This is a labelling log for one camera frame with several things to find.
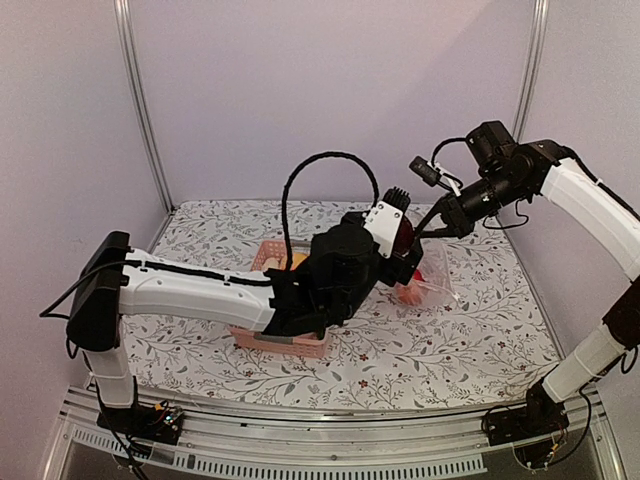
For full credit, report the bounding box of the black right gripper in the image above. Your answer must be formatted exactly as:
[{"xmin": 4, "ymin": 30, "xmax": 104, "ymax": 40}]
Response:
[{"xmin": 414, "ymin": 168, "xmax": 528, "ymax": 238}]

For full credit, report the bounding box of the red apple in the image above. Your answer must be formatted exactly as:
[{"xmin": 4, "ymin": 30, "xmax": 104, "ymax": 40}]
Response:
[{"xmin": 413, "ymin": 269, "xmax": 426, "ymax": 283}]

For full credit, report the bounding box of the dark purple fruit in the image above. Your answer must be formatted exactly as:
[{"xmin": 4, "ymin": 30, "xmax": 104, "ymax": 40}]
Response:
[{"xmin": 393, "ymin": 216, "xmax": 415, "ymax": 256}]

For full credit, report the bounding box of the red pomegranate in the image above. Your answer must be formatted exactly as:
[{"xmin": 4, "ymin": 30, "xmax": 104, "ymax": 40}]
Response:
[{"xmin": 395, "ymin": 284, "xmax": 425, "ymax": 307}]

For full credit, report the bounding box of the clear zip top bag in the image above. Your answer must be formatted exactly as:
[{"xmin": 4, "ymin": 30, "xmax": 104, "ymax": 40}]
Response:
[{"xmin": 394, "ymin": 240, "xmax": 460, "ymax": 309}]

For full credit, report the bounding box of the pink plastic basket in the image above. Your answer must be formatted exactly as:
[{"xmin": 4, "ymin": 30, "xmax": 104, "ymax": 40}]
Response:
[{"xmin": 228, "ymin": 239, "xmax": 331, "ymax": 358}]

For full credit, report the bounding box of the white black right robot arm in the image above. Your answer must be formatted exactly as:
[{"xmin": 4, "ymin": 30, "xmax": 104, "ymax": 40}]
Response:
[{"xmin": 416, "ymin": 198, "xmax": 629, "ymax": 408}]

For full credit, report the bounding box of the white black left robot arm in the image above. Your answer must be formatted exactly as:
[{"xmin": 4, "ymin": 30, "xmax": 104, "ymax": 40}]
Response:
[{"xmin": 42, "ymin": 213, "xmax": 423, "ymax": 434}]

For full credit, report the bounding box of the floral patterned table mat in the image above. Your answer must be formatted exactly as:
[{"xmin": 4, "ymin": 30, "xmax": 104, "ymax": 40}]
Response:
[{"xmin": 124, "ymin": 226, "xmax": 559, "ymax": 410}]

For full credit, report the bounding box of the yellow peach fruit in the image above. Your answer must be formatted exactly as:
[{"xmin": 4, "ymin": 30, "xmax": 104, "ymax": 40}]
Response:
[{"xmin": 291, "ymin": 252, "xmax": 308, "ymax": 270}]

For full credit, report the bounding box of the pale ridged gourd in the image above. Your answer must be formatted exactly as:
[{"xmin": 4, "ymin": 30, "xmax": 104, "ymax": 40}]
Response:
[{"xmin": 262, "ymin": 257, "xmax": 281, "ymax": 271}]

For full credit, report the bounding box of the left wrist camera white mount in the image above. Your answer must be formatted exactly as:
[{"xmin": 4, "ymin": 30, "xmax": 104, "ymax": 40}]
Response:
[{"xmin": 363, "ymin": 187, "xmax": 411, "ymax": 257}]

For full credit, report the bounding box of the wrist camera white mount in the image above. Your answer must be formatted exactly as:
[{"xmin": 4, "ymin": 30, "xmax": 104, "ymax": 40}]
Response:
[
  {"xmin": 363, "ymin": 187, "xmax": 411, "ymax": 257},
  {"xmin": 409, "ymin": 156, "xmax": 463, "ymax": 196}
]

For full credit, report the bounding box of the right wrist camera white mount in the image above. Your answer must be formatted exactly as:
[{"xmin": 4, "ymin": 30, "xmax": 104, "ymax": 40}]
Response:
[{"xmin": 409, "ymin": 156, "xmax": 463, "ymax": 196}]

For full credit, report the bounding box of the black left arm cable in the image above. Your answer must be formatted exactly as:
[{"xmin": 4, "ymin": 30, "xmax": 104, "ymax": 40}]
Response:
[{"xmin": 279, "ymin": 151, "xmax": 379, "ymax": 271}]

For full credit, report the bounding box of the aluminium front rail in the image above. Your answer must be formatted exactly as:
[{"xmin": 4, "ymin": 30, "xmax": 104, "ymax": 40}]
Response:
[{"xmin": 43, "ymin": 387, "xmax": 633, "ymax": 479}]

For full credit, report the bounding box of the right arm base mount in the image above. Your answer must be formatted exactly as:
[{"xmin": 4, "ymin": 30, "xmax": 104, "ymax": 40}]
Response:
[{"xmin": 481, "ymin": 380, "xmax": 593, "ymax": 472}]

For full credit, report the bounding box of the right aluminium frame post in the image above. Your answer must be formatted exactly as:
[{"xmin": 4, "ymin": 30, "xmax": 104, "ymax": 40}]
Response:
[{"xmin": 512, "ymin": 0, "xmax": 550, "ymax": 141}]

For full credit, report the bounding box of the aluminium frame post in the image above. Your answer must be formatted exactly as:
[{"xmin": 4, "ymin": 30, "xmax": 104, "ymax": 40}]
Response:
[
  {"xmin": 113, "ymin": 0, "xmax": 175, "ymax": 214},
  {"xmin": 512, "ymin": 0, "xmax": 550, "ymax": 141}
]

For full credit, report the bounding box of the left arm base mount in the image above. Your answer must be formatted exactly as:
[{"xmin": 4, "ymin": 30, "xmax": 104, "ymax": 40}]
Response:
[{"xmin": 97, "ymin": 401, "xmax": 184, "ymax": 446}]

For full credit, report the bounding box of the left aluminium frame post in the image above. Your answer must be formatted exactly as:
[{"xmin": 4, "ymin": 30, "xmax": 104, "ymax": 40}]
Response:
[{"xmin": 113, "ymin": 0, "xmax": 175, "ymax": 214}]

